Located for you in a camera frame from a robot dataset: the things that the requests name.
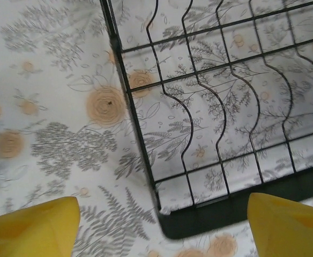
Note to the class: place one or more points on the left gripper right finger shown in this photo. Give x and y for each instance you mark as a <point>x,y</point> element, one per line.
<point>293,233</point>

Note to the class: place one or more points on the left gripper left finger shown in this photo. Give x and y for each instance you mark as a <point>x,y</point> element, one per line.
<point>25,233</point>

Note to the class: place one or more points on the floral tablecloth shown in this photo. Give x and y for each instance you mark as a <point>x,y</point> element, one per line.
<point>52,80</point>

